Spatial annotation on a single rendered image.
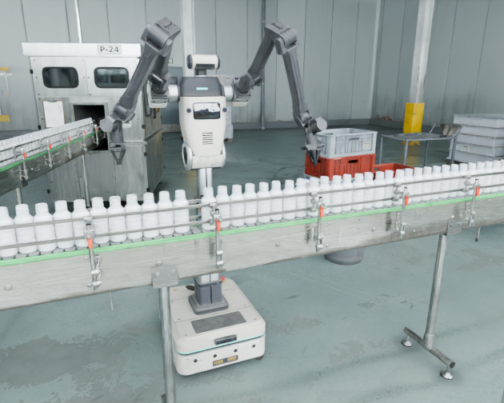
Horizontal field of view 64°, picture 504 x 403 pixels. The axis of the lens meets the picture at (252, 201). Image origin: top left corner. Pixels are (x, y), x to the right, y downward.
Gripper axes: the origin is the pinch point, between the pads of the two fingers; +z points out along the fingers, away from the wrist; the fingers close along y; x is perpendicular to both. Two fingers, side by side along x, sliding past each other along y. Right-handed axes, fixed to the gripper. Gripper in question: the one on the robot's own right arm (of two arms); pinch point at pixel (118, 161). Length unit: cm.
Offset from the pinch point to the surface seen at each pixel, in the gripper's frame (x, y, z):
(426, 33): 791, -679, -159
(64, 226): -21, 45, 13
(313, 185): 77, 42, 7
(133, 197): 2.2, 43.4, 5.6
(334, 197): 89, 43, 14
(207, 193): 30, 43, 6
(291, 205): 67, 44, 14
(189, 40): 193, -724, -119
